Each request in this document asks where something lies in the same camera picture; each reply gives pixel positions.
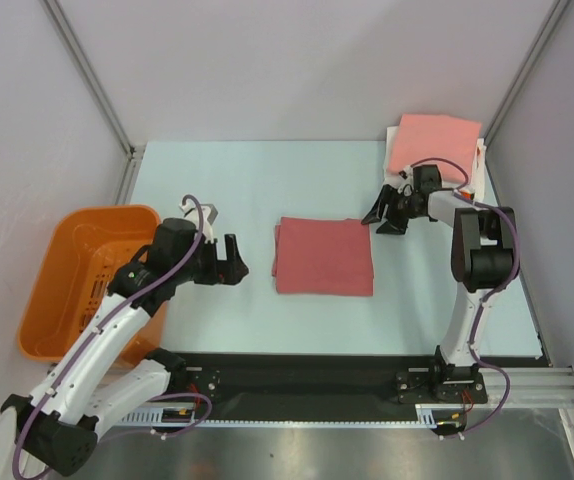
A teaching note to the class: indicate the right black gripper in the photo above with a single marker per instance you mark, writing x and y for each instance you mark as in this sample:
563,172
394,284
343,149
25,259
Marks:
389,195

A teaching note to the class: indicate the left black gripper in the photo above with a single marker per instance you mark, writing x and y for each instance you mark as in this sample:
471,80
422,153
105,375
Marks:
228,271

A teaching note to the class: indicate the red t shirt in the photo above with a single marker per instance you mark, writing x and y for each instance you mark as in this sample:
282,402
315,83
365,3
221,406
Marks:
323,257

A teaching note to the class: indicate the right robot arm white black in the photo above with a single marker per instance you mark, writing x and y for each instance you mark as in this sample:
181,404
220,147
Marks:
484,261

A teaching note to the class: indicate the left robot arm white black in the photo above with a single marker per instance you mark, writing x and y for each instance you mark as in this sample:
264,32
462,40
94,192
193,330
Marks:
63,419

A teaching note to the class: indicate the folded orange white t shirt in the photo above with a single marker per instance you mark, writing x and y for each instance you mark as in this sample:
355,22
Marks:
467,196

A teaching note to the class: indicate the folded pink t shirt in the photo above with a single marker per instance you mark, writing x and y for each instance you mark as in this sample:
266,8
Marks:
426,133

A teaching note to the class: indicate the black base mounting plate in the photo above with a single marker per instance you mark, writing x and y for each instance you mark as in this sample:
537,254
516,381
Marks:
324,388

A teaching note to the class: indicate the orange plastic laundry basket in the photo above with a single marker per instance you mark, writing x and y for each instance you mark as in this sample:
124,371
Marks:
86,249

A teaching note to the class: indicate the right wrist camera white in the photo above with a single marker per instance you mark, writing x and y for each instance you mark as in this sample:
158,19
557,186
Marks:
405,174

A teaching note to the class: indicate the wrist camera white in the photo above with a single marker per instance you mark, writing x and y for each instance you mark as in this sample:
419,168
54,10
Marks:
405,174
204,214

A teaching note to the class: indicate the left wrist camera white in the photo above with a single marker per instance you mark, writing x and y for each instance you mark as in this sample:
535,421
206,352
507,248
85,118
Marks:
204,214

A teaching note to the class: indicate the white slotted cable duct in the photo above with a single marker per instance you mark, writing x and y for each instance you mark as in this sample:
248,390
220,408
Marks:
152,417

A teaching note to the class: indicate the right aluminium frame post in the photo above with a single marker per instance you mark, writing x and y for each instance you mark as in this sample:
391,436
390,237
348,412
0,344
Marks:
544,35

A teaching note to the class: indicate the aluminium frame post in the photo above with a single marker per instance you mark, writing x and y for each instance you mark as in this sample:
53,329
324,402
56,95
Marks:
83,65
544,35

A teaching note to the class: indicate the left aluminium frame post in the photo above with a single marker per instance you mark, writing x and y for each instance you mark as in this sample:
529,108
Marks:
83,65

